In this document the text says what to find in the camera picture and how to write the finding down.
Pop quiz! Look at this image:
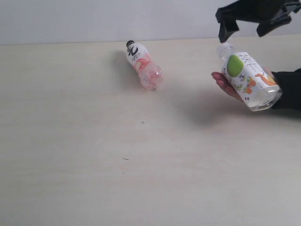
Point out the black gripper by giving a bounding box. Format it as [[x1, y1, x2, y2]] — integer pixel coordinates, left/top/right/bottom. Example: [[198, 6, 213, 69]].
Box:
[[215, 0, 301, 43]]

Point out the tea bottle green apple label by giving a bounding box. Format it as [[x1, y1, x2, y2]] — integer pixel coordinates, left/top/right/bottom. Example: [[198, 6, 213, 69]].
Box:
[[217, 42, 282, 112]]

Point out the pink white bottle black cap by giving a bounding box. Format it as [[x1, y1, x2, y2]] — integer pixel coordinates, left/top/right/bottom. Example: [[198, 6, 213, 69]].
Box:
[[126, 40, 164, 90]]

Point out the black sleeved forearm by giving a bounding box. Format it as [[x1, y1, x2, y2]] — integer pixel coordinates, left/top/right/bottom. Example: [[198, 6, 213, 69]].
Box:
[[272, 68, 301, 110]]

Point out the open human hand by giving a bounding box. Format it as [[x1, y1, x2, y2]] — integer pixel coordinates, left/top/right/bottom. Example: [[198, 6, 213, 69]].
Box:
[[211, 67, 278, 103]]

